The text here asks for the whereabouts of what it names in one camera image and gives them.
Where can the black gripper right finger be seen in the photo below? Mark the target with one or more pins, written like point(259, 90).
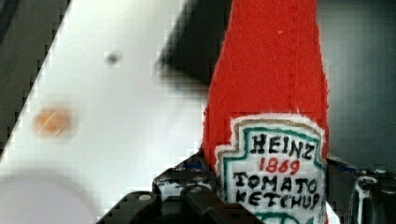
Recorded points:
point(361, 196)

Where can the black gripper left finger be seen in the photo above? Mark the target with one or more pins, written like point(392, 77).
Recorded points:
point(184, 194)

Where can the red plush ketchup bottle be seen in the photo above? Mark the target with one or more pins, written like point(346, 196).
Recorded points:
point(265, 129)

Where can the black toy oven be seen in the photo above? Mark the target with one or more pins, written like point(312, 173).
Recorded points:
point(357, 47)

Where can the orange slice toy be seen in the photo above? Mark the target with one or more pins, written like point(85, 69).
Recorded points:
point(53, 120)

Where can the lilac round plate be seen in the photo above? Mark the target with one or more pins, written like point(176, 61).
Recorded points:
point(41, 199)

